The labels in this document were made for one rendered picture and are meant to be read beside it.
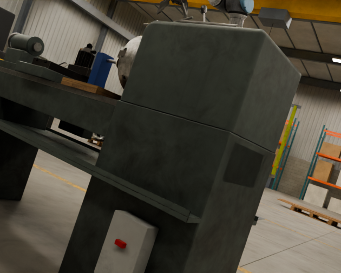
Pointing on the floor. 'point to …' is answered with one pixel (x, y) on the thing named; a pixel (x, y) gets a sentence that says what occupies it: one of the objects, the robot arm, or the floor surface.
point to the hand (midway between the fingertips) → (170, 18)
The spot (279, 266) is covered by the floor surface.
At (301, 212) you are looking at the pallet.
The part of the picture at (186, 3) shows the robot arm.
